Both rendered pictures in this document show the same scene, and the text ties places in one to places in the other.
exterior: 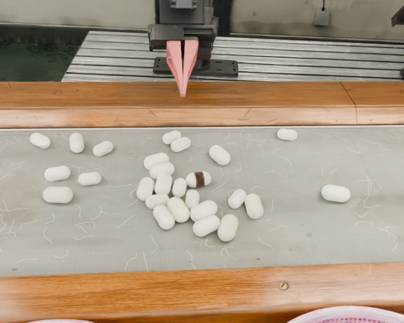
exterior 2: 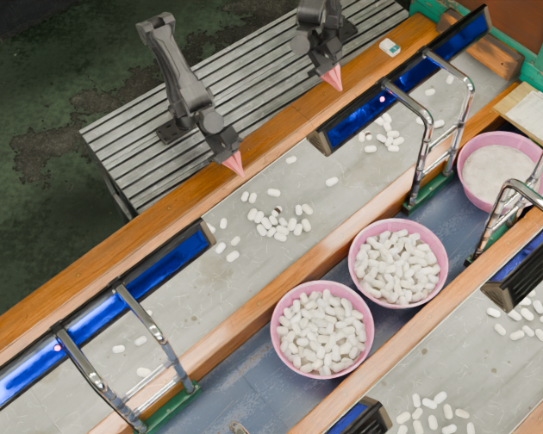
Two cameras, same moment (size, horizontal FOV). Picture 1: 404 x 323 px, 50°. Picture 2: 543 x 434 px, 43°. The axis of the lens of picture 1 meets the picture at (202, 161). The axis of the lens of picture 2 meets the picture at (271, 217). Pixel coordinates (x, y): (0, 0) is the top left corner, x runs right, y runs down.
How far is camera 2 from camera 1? 1.45 m
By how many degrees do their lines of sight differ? 28
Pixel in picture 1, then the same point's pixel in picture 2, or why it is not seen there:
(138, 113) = (218, 194)
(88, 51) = (103, 152)
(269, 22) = not seen: outside the picture
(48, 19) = not seen: outside the picture
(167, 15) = (219, 148)
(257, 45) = (202, 72)
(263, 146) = (284, 173)
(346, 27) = not seen: outside the picture
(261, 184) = (300, 195)
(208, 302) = (324, 256)
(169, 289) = (309, 260)
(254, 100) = (263, 149)
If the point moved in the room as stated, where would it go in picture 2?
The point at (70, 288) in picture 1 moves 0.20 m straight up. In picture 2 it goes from (280, 282) to (277, 247)
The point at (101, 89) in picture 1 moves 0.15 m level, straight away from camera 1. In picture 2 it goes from (185, 191) to (149, 165)
